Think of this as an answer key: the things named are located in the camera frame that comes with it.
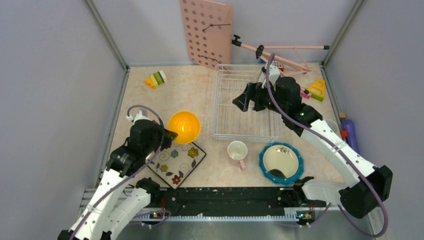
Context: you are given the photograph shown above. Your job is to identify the blue rimmed bowl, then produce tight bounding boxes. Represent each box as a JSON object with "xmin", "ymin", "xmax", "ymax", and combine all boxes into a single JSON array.
[{"xmin": 258, "ymin": 141, "xmax": 305, "ymax": 186}]

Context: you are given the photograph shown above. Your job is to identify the pink toy block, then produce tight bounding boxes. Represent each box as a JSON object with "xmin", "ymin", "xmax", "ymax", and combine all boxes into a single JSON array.
[{"xmin": 300, "ymin": 89, "xmax": 312, "ymax": 100}]

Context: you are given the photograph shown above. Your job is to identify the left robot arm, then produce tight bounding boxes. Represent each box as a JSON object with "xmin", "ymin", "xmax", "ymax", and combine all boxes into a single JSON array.
[{"xmin": 57, "ymin": 117, "xmax": 178, "ymax": 240}]

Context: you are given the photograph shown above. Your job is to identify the square floral plate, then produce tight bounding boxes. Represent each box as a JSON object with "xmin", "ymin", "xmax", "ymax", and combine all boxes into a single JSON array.
[{"xmin": 148, "ymin": 142, "xmax": 207, "ymax": 190}]

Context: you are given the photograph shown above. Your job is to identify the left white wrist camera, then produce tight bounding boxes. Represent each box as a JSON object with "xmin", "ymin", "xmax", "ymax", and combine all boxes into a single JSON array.
[{"xmin": 126, "ymin": 109, "xmax": 151, "ymax": 124}]

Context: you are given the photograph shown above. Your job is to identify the white wire dish rack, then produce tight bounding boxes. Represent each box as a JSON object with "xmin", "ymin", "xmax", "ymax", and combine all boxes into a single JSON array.
[{"xmin": 210, "ymin": 64, "xmax": 285, "ymax": 143}]

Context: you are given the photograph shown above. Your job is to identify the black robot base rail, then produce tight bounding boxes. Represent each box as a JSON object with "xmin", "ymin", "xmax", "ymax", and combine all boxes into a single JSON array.
[{"xmin": 135, "ymin": 178, "xmax": 327, "ymax": 223}]

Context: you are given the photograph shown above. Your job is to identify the purple handled tool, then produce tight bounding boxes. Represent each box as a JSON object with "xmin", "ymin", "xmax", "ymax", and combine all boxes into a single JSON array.
[{"xmin": 340, "ymin": 119, "xmax": 360, "ymax": 153}]

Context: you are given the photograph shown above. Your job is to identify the pink pegboard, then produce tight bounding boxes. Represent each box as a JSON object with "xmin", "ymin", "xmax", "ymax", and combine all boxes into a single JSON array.
[{"xmin": 179, "ymin": 0, "xmax": 234, "ymax": 70}]

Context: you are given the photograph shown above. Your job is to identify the purple cable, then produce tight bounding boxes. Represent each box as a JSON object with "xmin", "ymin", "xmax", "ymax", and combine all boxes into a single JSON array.
[
  {"xmin": 264, "ymin": 52, "xmax": 390, "ymax": 238},
  {"xmin": 67, "ymin": 104, "xmax": 173, "ymax": 240}
]

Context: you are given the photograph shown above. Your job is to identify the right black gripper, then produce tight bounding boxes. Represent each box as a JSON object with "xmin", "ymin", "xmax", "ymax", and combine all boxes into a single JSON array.
[{"xmin": 232, "ymin": 80, "xmax": 287, "ymax": 115}]

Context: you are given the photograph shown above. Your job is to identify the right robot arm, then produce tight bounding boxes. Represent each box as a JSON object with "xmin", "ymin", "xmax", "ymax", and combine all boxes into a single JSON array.
[{"xmin": 232, "ymin": 77, "xmax": 393, "ymax": 219}]

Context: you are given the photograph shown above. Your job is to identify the orange yellow bowl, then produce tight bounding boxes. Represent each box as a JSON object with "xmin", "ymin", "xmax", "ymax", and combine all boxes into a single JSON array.
[{"xmin": 167, "ymin": 111, "xmax": 202, "ymax": 145}]

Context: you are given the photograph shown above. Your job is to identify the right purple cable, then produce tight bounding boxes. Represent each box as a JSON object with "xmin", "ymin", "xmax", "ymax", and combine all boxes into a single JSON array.
[{"xmin": 264, "ymin": 52, "xmax": 390, "ymax": 238}]

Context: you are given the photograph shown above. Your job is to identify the red white toy block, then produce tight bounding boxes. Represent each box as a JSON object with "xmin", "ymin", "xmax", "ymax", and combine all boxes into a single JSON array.
[{"xmin": 272, "ymin": 60, "xmax": 284, "ymax": 72}]

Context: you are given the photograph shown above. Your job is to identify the stacked colourful toy blocks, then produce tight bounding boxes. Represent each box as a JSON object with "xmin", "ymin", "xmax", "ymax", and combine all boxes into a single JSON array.
[{"xmin": 144, "ymin": 70, "xmax": 167, "ymax": 89}]

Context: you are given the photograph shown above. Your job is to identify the blue white mug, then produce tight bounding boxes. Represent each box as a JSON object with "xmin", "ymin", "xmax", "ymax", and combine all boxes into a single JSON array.
[{"xmin": 324, "ymin": 119, "xmax": 340, "ymax": 135}]

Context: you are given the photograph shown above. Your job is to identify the yellow green toy block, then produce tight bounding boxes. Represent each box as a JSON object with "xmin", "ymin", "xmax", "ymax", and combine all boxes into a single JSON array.
[{"xmin": 307, "ymin": 79, "xmax": 326, "ymax": 102}]

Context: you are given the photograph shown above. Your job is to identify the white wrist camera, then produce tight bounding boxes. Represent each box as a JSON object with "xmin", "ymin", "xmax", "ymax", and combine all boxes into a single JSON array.
[
  {"xmin": 261, "ymin": 65, "xmax": 281, "ymax": 89},
  {"xmin": 126, "ymin": 109, "xmax": 151, "ymax": 124}
]

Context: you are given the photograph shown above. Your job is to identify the pink folding tripod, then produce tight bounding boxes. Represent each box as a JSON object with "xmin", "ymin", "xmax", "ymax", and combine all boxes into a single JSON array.
[{"xmin": 231, "ymin": 34, "xmax": 331, "ymax": 74}]

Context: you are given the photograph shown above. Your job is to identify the white pink handled cup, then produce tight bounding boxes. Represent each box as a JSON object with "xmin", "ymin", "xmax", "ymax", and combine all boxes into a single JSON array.
[{"xmin": 227, "ymin": 140, "xmax": 248, "ymax": 171}]

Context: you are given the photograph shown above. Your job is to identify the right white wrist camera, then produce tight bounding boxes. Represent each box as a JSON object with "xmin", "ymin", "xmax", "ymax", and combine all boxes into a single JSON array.
[{"xmin": 261, "ymin": 65, "xmax": 281, "ymax": 89}]

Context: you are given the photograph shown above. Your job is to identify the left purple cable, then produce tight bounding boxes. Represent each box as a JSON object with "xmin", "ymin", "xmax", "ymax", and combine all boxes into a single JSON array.
[{"xmin": 67, "ymin": 104, "xmax": 173, "ymax": 240}]

